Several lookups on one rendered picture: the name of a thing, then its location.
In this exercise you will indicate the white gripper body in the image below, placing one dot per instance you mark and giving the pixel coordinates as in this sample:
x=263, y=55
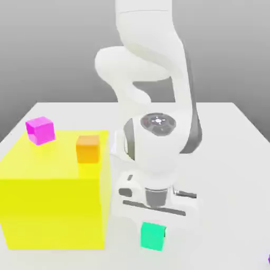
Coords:
x=135, y=213

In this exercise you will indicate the small green cube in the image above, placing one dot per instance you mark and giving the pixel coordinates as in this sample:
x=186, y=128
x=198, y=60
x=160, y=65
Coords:
x=152, y=236

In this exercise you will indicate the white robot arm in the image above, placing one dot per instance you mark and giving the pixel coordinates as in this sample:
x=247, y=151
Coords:
x=151, y=63

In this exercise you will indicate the small orange cube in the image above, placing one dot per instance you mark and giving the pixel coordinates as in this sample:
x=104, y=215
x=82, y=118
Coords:
x=87, y=149

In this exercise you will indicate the small magenta cube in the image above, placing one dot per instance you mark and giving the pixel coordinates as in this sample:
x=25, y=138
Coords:
x=41, y=130

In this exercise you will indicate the large yellow box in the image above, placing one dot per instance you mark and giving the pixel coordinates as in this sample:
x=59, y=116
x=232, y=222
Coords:
x=52, y=200

